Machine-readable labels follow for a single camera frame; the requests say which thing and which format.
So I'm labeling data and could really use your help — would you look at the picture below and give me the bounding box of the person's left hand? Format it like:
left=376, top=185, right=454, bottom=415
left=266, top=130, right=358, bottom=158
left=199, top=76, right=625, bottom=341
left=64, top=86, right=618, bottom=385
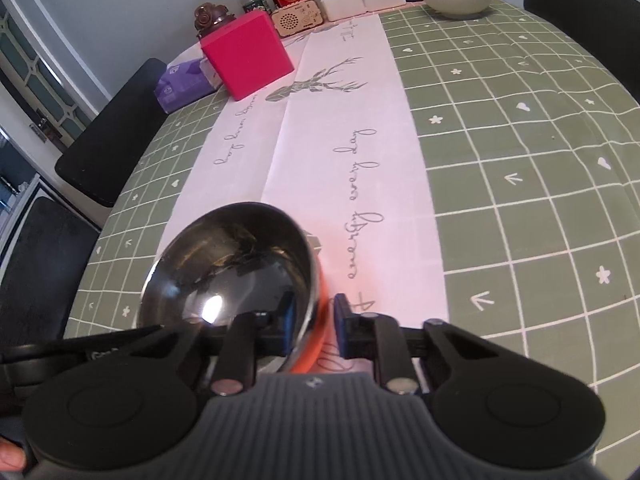
left=0, top=437, right=27, bottom=471

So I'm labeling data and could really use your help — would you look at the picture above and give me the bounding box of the white printed table runner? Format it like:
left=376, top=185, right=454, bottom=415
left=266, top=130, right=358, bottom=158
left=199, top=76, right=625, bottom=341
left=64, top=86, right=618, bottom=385
left=167, top=10, right=451, bottom=378

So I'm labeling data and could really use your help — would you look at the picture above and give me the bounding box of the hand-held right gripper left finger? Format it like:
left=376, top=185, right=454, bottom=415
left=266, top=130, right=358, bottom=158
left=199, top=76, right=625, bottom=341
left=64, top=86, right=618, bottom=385
left=127, top=291, right=297, bottom=395

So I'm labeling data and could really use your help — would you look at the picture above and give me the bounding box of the glazed door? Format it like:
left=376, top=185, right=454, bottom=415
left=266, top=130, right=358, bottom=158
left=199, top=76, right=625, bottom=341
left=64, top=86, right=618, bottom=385
left=0, top=0, right=98, bottom=148

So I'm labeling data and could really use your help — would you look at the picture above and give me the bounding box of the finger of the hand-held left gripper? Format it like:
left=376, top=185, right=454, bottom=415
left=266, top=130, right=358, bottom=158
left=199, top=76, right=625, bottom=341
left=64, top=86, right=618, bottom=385
left=70, top=325, right=166, bottom=351

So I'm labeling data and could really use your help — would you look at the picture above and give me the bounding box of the small wooden radio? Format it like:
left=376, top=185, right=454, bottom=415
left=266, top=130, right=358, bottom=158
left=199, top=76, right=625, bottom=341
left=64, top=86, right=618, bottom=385
left=271, top=0, right=322, bottom=38

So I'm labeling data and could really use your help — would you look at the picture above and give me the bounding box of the steel bowl with orange outside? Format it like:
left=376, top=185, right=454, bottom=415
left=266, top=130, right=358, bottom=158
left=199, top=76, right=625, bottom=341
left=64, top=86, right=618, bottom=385
left=136, top=201, right=333, bottom=376

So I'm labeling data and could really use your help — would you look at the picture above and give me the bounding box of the pink box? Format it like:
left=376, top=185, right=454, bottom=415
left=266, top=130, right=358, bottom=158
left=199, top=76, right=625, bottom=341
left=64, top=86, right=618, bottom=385
left=201, top=10, right=295, bottom=102

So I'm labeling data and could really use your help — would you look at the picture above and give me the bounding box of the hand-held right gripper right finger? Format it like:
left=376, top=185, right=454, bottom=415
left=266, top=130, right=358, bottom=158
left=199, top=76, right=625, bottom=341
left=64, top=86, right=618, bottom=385
left=332, top=294, right=502, bottom=395

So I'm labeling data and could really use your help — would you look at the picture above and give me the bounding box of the purple tissue pack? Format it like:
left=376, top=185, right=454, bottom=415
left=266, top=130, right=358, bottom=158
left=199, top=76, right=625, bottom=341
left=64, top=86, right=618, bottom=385
left=154, top=57, right=222, bottom=114

